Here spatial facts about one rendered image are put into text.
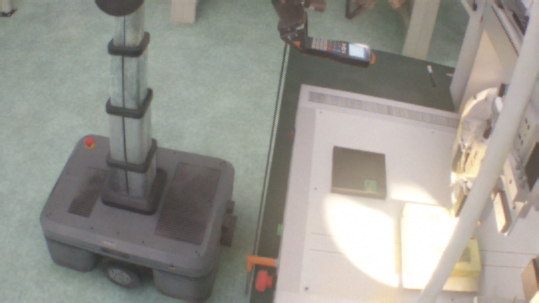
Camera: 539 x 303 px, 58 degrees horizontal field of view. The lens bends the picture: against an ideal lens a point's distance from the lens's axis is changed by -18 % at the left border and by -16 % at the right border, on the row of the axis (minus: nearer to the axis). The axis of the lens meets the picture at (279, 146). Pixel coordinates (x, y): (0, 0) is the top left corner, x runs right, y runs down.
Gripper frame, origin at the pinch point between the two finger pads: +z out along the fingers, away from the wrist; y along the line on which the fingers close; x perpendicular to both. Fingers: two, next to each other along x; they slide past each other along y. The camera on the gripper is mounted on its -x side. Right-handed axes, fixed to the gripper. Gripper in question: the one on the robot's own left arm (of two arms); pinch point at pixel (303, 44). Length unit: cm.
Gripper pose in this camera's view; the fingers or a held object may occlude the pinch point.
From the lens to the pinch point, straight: 155.4
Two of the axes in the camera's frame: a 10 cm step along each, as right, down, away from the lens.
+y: 1.2, -6.3, 7.6
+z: 3.9, 7.4, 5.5
